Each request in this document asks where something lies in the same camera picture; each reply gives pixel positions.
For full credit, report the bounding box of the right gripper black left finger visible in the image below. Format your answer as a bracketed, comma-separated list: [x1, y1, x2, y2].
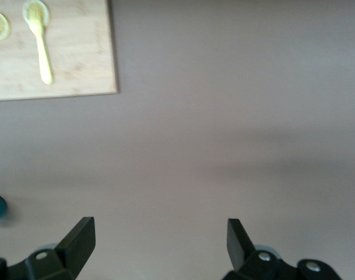
[0, 216, 96, 280]

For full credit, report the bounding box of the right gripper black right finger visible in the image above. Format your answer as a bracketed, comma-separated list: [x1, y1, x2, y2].
[222, 218, 343, 280]

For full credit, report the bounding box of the bamboo cutting board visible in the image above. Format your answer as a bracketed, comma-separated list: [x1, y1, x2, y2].
[0, 0, 120, 102]

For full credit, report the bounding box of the yellow plastic fork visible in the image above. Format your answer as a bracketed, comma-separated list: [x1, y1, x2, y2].
[27, 5, 55, 85]

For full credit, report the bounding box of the lemon slice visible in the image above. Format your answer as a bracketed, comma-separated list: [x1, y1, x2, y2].
[22, 0, 51, 26]
[0, 10, 10, 41]

